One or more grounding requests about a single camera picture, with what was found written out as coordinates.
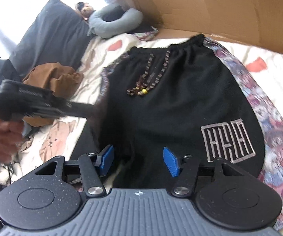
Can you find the person's left hand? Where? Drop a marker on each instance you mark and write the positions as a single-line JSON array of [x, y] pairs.
[[10, 137]]

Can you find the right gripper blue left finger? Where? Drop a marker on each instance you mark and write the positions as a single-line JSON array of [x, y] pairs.
[[92, 167]]

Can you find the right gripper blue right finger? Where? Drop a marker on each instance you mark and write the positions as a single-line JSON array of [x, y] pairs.
[[184, 169]]

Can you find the brown garment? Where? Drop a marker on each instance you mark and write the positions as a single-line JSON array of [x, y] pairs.
[[62, 80]]

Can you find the dark grey pillow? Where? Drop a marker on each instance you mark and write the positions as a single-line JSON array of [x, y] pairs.
[[58, 34]]

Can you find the black shorts with patterned sides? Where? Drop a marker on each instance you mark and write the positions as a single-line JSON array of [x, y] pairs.
[[194, 98]]

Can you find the flattened cardboard sheet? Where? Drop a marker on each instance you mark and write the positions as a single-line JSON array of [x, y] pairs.
[[253, 22]]

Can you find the brown teddy bear toy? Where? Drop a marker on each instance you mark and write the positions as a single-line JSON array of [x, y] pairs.
[[84, 10]]

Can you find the grey neck pillow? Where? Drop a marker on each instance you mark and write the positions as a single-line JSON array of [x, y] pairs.
[[130, 20]]

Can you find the cream cartoon print bedsheet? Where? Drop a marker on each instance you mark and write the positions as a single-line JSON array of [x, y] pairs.
[[49, 199]]

